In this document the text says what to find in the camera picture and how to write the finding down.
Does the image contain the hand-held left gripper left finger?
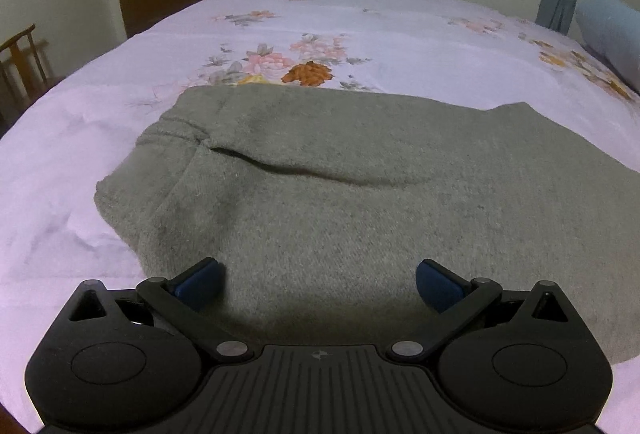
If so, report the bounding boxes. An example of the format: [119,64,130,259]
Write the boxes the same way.
[64,257,252,363]

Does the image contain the wooden chair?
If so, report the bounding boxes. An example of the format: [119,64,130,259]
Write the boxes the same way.
[0,24,57,125]

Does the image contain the pink floral bed sheet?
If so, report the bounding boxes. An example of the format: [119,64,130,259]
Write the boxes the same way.
[0,0,640,434]

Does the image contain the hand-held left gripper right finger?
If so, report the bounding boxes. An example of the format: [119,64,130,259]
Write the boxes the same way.
[385,258,577,363]

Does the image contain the grey pants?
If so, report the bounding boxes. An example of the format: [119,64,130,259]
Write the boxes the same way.
[94,85,640,365]

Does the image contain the light blue duvet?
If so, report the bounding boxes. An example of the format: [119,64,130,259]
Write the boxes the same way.
[575,0,640,96]

